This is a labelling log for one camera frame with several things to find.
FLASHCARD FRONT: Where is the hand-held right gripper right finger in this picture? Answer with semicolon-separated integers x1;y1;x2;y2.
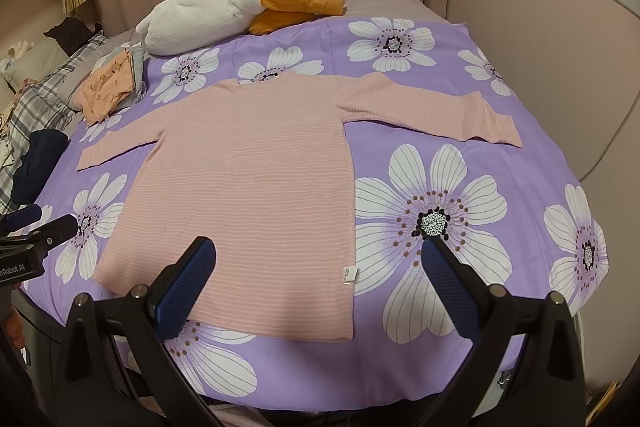
420;234;589;427

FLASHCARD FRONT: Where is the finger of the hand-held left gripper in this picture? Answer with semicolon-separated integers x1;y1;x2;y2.
0;204;44;234
27;214;80;259

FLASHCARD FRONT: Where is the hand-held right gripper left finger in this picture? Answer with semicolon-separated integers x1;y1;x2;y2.
61;235;218;427

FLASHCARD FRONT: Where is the pink striped shirt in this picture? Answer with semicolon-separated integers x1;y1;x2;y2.
76;71;524;344

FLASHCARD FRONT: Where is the dark navy cloth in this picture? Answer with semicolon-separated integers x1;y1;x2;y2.
11;129;70;206

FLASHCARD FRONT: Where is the grey plaid bedding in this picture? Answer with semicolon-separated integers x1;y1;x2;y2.
0;32;109;216

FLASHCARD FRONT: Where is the purple floral blanket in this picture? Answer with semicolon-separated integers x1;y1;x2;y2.
20;18;622;409

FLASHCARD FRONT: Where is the orange patterned garment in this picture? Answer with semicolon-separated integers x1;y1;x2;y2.
75;57;139;126

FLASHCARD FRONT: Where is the cream pillow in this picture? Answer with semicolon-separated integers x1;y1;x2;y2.
2;38;67;94

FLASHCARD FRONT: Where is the grey garment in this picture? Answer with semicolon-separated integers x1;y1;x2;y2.
94;44;149;108

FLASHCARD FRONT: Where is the dark brown cloth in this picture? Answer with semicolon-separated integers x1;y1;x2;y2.
44;17;102;56

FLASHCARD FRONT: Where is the white plush duck toy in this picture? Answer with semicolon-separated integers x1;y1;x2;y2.
136;0;347;56

